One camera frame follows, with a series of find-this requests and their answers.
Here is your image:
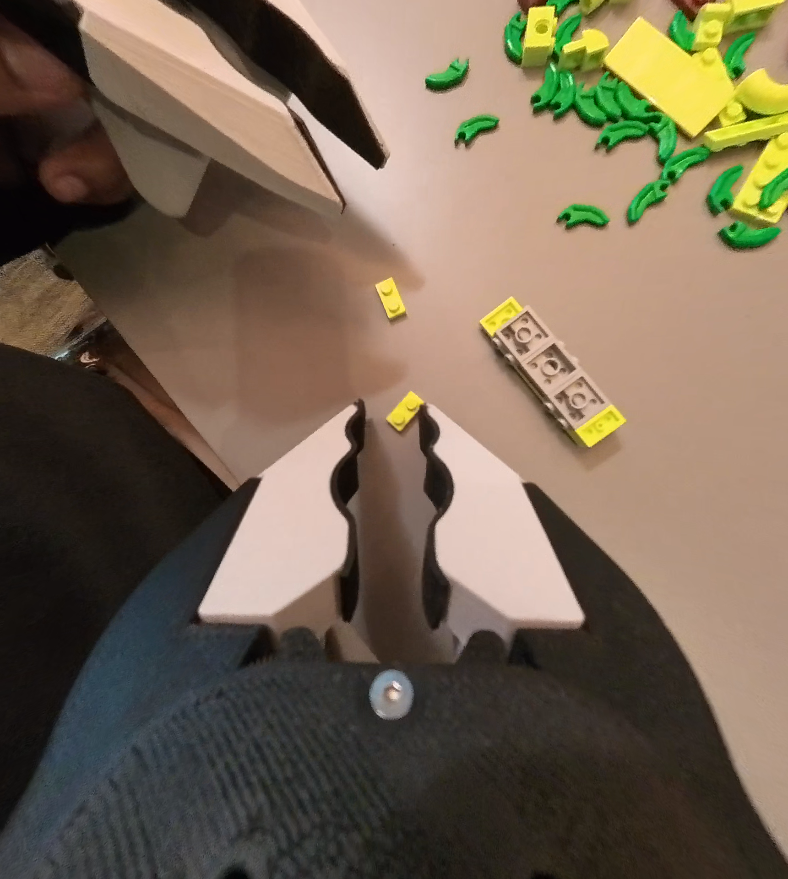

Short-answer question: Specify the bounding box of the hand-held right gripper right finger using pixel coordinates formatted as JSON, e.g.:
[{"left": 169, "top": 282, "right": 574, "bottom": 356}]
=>
[{"left": 418, "top": 404, "right": 586, "bottom": 648}]

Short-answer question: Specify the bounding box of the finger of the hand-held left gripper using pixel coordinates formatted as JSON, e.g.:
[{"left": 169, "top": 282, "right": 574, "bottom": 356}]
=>
[
  {"left": 191, "top": 0, "right": 389, "bottom": 170},
  {"left": 78, "top": 0, "right": 348, "bottom": 219}
]

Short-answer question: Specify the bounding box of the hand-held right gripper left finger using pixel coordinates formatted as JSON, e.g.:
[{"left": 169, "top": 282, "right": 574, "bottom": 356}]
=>
[{"left": 196, "top": 400, "right": 367, "bottom": 629}]

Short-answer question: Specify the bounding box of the lime long studded plate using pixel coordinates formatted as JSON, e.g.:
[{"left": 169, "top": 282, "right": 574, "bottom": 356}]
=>
[{"left": 479, "top": 297, "right": 628, "bottom": 449}]

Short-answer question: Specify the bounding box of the light grey bracket brick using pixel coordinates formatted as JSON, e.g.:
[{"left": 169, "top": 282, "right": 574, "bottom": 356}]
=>
[
  {"left": 495, "top": 307, "right": 554, "bottom": 358},
  {"left": 548, "top": 371, "right": 611, "bottom": 427}
]

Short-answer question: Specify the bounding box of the small lime plate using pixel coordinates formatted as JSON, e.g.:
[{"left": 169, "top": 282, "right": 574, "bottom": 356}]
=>
[
  {"left": 375, "top": 277, "right": 408, "bottom": 321},
  {"left": 386, "top": 391, "right": 425, "bottom": 432}
]

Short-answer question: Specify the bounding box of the pile of mixed toy bricks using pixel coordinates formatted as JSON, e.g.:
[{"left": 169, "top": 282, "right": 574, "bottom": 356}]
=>
[{"left": 504, "top": 0, "right": 788, "bottom": 251}]

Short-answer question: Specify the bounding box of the person's left hand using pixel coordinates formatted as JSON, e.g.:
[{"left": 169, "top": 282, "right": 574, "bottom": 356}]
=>
[{"left": 0, "top": 0, "right": 128, "bottom": 205}]

